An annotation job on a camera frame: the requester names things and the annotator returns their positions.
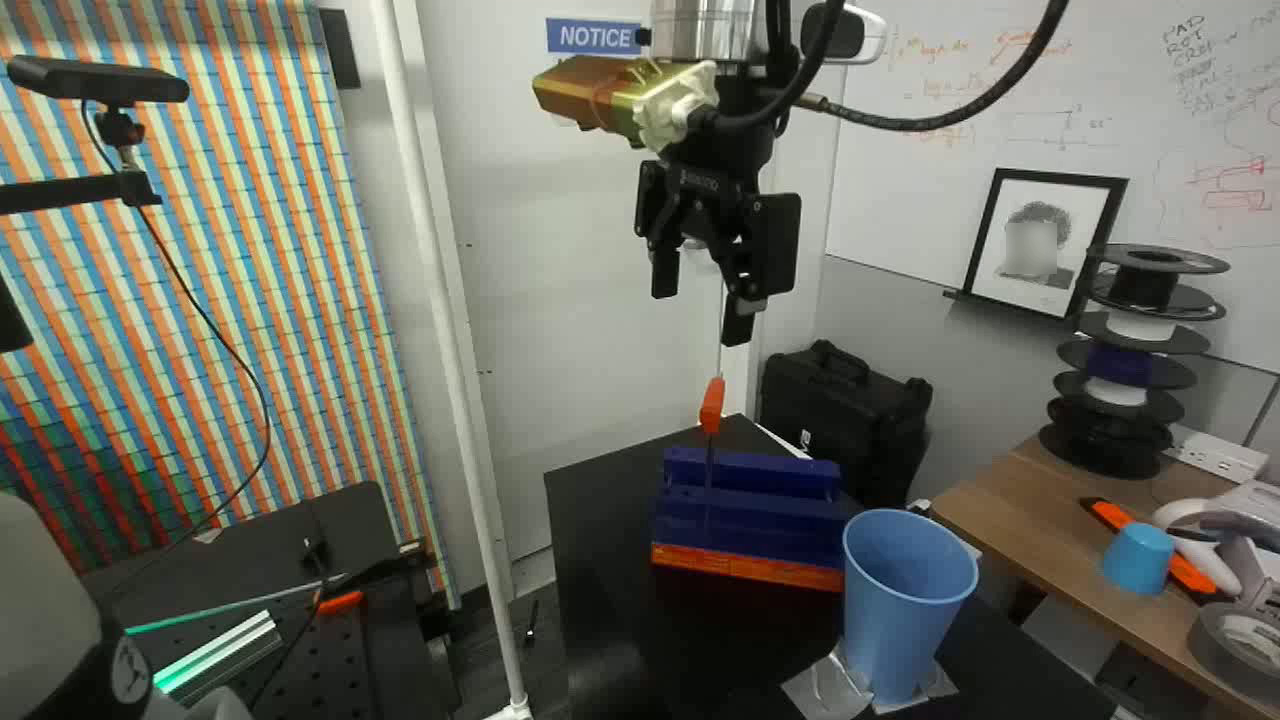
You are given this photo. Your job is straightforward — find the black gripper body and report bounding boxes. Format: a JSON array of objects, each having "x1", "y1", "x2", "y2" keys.
[{"x1": 632, "y1": 154, "x2": 804, "y2": 305}]

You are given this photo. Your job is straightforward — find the big blue cup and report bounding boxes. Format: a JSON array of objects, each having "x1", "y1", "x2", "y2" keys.
[{"x1": 834, "y1": 504, "x2": 983, "y2": 709}]

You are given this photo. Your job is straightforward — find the metal plate under cup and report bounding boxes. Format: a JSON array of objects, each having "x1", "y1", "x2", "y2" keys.
[{"x1": 776, "y1": 642, "x2": 963, "y2": 720}]

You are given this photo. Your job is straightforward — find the black hard case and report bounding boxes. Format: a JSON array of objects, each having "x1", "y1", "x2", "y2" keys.
[{"x1": 754, "y1": 334, "x2": 937, "y2": 512}]

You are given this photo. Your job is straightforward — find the blue tool rack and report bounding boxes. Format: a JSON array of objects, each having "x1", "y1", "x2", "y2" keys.
[{"x1": 648, "y1": 444, "x2": 849, "y2": 601}]

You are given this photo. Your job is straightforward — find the blue notice sign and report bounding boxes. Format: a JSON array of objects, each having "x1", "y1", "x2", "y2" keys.
[{"x1": 544, "y1": 10, "x2": 656, "y2": 61}]

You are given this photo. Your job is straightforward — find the white support pole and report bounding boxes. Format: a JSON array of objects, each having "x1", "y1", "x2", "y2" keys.
[{"x1": 355, "y1": 0, "x2": 537, "y2": 720}]

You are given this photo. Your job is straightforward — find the framed portrait photo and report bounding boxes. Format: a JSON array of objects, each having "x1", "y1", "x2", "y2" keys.
[{"x1": 956, "y1": 162, "x2": 1130, "y2": 322}]

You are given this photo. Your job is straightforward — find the black cabinet table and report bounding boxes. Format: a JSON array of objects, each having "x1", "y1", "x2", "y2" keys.
[{"x1": 538, "y1": 413, "x2": 1117, "y2": 720}]

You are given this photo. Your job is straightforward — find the wooden desk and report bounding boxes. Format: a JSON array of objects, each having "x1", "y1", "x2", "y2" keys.
[{"x1": 928, "y1": 432, "x2": 1280, "y2": 720}]

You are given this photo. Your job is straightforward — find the stack of filament spools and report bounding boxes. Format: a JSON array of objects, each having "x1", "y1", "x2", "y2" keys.
[{"x1": 1034, "y1": 238, "x2": 1232, "y2": 483}]

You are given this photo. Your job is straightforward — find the whiteboard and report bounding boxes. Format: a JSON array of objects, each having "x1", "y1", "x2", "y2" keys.
[{"x1": 823, "y1": 0, "x2": 1280, "y2": 374}]

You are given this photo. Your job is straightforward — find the black optical breadboard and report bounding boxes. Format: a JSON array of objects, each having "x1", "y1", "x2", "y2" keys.
[{"x1": 74, "y1": 480, "x2": 462, "y2": 720}]

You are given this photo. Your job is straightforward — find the orange utility knife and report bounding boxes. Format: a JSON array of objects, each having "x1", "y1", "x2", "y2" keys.
[{"x1": 1077, "y1": 493, "x2": 1223, "y2": 602}]

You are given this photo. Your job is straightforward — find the aluminium bar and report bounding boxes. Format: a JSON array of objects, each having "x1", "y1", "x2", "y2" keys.
[{"x1": 123, "y1": 602, "x2": 287, "y2": 698}]

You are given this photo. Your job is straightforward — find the grey tape roll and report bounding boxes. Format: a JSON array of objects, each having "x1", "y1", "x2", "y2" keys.
[{"x1": 1183, "y1": 601, "x2": 1280, "y2": 698}]

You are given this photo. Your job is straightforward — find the gold wrist camera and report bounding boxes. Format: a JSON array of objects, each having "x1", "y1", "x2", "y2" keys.
[{"x1": 526, "y1": 51, "x2": 723, "y2": 154}]

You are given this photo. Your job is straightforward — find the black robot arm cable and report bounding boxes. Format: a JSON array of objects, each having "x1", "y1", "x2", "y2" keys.
[{"x1": 760, "y1": 0, "x2": 1077, "y2": 137}]

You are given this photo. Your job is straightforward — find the orange clamp handle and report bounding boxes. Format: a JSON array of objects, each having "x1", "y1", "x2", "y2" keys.
[{"x1": 312, "y1": 582, "x2": 368, "y2": 623}]

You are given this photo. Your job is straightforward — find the black camera cable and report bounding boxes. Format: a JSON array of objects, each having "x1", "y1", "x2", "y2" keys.
[{"x1": 79, "y1": 98, "x2": 274, "y2": 537}]

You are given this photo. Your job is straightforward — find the black camera on stand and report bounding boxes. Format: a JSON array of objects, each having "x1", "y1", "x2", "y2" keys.
[{"x1": 3, "y1": 51, "x2": 194, "y2": 110}]

